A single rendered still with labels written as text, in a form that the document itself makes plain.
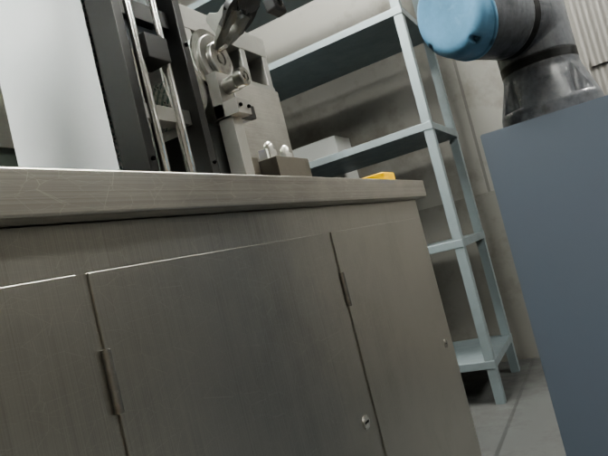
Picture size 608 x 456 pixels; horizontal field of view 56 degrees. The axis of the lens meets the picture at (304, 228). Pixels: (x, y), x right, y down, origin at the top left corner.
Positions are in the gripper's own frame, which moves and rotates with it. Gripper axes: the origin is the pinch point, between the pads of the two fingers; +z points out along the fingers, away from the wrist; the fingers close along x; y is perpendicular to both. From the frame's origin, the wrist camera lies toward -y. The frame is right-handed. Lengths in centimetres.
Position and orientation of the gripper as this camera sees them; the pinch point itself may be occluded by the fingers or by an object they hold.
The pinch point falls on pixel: (223, 46)
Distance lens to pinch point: 128.7
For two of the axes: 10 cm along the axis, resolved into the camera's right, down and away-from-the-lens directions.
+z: -5.0, 8.0, 3.3
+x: -4.7, 0.7, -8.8
